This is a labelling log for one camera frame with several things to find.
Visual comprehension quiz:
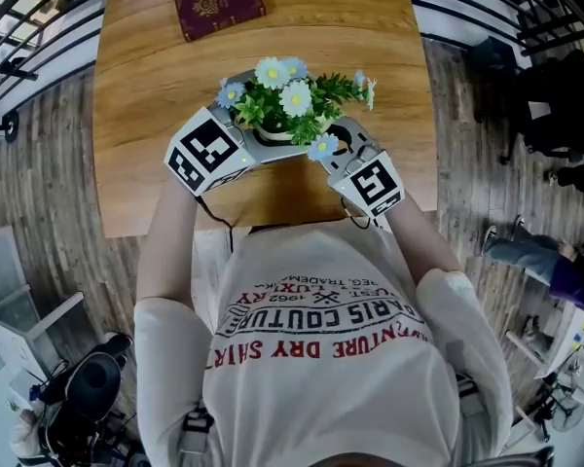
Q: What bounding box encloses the person's right forearm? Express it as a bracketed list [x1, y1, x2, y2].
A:
[383, 195, 466, 281]

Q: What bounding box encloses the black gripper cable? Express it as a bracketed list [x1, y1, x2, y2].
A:
[340, 200, 374, 231]
[197, 193, 236, 257]

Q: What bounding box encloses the white work desk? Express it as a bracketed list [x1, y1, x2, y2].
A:
[505, 304, 584, 379]

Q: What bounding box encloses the grey harness strap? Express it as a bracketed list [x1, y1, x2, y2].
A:
[455, 372, 486, 417]
[179, 409, 215, 467]

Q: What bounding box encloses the flowering plant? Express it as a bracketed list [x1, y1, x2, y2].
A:
[215, 55, 379, 162]

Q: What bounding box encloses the person's left forearm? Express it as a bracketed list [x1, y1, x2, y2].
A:
[135, 177, 201, 310]

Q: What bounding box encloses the black floor box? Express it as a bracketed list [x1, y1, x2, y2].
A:
[469, 36, 520, 124]

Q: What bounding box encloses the white side desk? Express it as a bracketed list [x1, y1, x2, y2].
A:
[0, 226, 87, 374]

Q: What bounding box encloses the black swivel chair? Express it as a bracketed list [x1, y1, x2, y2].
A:
[65, 352, 123, 425]

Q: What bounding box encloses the black office chair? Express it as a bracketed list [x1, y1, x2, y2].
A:
[498, 49, 584, 165]

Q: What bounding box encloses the dark red book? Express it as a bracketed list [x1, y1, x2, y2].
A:
[173, 0, 268, 44]

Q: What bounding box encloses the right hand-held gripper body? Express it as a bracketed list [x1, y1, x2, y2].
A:
[327, 142, 406, 222]

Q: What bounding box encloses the black metal railing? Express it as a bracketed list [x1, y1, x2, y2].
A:
[0, 0, 114, 116]
[403, 0, 584, 58]

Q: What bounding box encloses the person's white printed shirt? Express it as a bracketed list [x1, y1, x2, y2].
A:
[133, 219, 515, 467]

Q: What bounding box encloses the black round railing foot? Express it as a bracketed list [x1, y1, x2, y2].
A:
[2, 110, 20, 144]

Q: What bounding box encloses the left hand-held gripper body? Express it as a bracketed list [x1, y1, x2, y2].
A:
[163, 105, 263, 198]

